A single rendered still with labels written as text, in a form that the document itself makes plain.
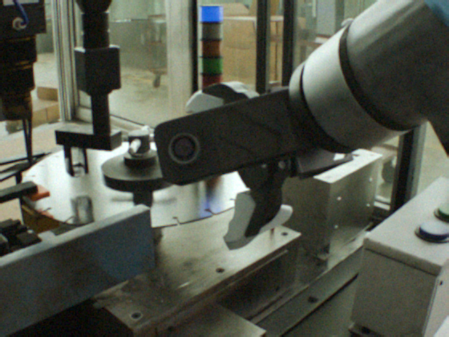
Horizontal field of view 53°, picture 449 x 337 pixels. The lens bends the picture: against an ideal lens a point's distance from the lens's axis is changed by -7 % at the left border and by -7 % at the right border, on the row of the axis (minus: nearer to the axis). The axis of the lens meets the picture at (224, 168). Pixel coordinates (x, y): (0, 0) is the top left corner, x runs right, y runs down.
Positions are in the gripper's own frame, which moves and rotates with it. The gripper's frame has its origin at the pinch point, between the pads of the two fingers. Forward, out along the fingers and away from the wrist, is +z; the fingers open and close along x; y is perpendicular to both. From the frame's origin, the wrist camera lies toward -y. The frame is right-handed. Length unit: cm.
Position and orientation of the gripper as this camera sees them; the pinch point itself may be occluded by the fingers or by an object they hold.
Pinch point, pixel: (201, 177)
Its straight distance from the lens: 47.9
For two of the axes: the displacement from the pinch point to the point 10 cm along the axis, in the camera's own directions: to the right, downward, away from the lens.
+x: -2.8, -9.5, 1.5
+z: -4.2, 2.6, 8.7
